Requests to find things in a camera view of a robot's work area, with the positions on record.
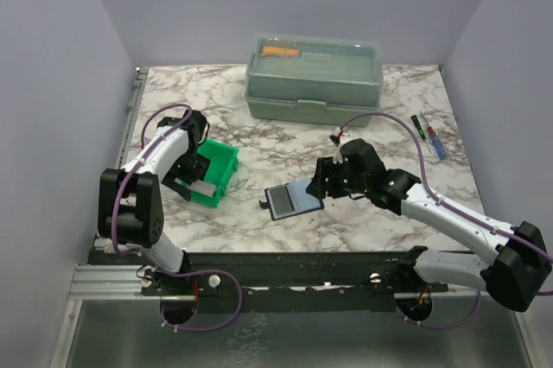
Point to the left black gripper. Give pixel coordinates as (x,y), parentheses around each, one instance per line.
(200,168)

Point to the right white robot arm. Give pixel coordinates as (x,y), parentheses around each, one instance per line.
(509,262)

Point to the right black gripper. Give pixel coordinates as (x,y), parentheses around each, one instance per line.
(326,168)

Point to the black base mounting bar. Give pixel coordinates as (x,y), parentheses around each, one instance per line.
(219,283)

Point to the orange handled tool in box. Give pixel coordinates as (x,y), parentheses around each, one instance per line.
(274,51)

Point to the green handled screwdriver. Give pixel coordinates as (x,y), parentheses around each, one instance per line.
(415,120)

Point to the black card holder wallet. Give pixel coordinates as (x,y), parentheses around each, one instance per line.
(302,202)

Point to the green plastic bin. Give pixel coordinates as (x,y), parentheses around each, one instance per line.
(224,163)

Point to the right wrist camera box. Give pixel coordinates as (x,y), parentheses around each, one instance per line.
(339,137)

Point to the grey plastic tool box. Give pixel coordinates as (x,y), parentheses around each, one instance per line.
(331,81)

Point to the aluminium rail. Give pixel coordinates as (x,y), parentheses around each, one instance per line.
(122,283)

